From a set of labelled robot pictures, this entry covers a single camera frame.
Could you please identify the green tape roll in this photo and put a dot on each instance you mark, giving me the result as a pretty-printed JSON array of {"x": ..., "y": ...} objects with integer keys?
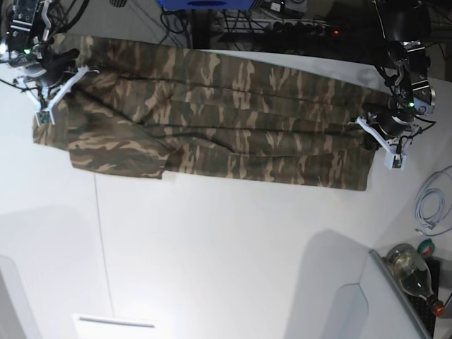
[{"x": 426, "y": 248}]

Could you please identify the clear plastic bottle red cap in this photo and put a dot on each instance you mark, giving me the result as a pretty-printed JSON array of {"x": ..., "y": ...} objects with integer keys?
[{"x": 412, "y": 273}]

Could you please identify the camouflage t-shirt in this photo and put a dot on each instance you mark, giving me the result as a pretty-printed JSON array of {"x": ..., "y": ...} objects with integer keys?
[{"x": 146, "y": 109}]

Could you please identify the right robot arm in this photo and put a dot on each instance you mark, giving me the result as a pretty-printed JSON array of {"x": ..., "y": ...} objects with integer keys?
[{"x": 31, "y": 27}]

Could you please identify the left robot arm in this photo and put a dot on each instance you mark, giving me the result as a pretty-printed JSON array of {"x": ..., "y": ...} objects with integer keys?
[{"x": 404, "y": 25}]

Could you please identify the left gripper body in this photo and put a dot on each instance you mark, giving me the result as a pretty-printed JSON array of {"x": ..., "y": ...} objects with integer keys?
[{"x": 392, "y": 124}]

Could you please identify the black power strip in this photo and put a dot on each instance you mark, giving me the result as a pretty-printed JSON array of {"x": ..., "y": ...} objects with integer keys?
[{"x": 307, "y": 27}]

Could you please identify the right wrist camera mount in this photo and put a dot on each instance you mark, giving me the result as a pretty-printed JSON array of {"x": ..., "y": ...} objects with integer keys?
[{"x": 47, "y": 88}]

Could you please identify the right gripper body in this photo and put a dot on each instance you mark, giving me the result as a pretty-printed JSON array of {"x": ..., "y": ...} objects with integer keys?
[{"x": 57, "y": 68}]

